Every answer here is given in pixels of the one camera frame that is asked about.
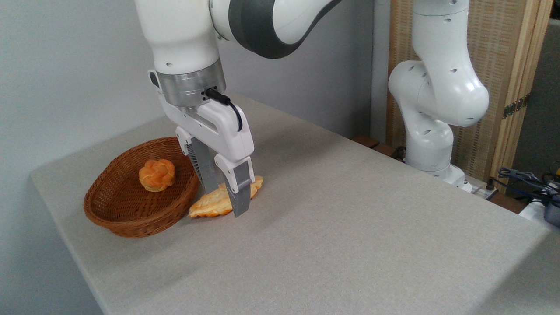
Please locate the brown wooden base board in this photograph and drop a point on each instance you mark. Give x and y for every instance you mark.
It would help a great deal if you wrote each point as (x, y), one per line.
(367, 141)

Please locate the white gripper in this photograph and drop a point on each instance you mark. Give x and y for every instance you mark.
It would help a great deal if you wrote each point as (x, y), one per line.
(227, 131)

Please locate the long croissant bread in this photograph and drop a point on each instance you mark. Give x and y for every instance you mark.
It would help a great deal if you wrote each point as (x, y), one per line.
(210, 205)

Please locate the round knotted bread roll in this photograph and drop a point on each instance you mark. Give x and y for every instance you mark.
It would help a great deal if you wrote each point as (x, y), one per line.
(156, 175)

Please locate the brown wicker basket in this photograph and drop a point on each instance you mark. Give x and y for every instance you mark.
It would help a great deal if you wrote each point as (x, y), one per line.
(131, 218)

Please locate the wooden folding screen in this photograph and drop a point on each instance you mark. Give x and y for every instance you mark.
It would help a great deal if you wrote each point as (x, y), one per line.
(494, 43)

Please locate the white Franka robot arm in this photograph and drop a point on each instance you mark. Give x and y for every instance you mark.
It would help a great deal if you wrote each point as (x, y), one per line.
(437, 87)

